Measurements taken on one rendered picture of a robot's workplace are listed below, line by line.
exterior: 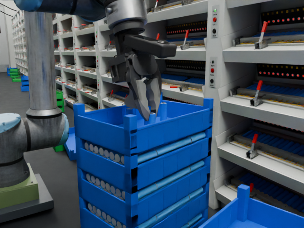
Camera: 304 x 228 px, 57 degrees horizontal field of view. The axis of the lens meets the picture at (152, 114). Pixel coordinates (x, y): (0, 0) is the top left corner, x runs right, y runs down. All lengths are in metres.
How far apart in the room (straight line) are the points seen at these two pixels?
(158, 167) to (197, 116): 0.17
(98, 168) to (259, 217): 0.36
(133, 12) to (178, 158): 0.34
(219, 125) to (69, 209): 0.75
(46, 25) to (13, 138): 0.48
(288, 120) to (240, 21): 0.46
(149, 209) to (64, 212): 0.74
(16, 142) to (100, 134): 0.71
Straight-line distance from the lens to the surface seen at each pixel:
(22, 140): 1.28
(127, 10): 0.62
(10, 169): 1.31
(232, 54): 1.11
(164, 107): 0.74
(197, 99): 1.27
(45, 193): 1.38
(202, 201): 0.83
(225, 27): 1.15
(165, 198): 0.68
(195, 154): 0.73
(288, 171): 1.03
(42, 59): 1.26
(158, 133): 0.59
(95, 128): 0.62
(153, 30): 1.77
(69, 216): 1.30
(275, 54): 0.99
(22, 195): 1.33
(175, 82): 1.48
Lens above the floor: 0.68
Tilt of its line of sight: 13 degrees down
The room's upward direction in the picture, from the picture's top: straight up
